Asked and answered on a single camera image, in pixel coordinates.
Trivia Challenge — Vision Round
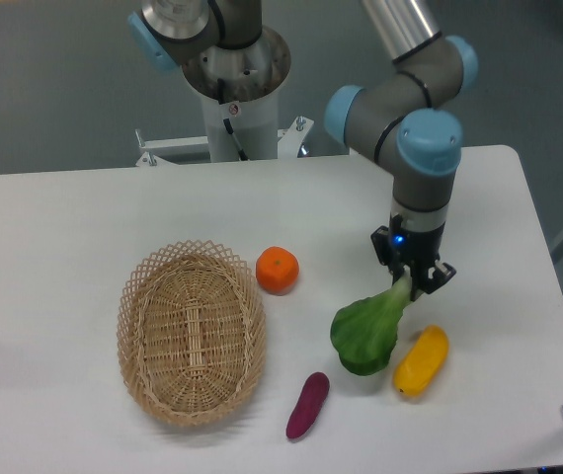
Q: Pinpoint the green bok choy vegetable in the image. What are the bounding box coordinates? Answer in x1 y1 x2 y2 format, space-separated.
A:
330 276 411 376

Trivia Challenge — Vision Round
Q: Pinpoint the woven wicker basket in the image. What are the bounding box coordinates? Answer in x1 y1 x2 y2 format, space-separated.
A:
117 240 267 428

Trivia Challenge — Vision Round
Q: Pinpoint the black cable on pedestal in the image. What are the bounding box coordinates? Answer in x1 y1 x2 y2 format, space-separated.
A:
216 77 250 162

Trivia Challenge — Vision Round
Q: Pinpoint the white metal base frame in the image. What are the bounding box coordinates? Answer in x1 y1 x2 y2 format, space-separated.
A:
134 116 315 167

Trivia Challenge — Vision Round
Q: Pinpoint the purple sweet potato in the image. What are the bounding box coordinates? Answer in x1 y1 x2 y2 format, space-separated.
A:
285 372 330 440

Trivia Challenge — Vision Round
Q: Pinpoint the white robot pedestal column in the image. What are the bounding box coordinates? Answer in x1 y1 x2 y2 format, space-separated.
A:
182 27 291 160

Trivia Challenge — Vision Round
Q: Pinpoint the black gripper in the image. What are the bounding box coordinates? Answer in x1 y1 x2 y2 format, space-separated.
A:
370 214 456 301

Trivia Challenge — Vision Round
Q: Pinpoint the orange tangerine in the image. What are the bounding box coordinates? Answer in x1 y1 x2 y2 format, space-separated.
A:
256 246 300 295

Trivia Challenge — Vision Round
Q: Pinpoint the yellow mango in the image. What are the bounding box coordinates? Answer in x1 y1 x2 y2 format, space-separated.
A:
392 325 450 397

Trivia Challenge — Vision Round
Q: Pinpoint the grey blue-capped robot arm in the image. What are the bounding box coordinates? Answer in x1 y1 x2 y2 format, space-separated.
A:
127 1 478 298

